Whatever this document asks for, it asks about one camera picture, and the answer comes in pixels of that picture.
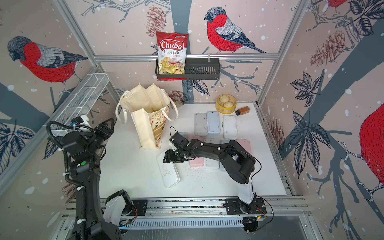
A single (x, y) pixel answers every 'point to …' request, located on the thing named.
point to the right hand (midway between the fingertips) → (167, 160)
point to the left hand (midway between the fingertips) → (113, 118)
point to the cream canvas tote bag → (149, 108)
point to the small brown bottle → (242, 111)
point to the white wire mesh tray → (81, 103)
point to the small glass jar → (178, 103)
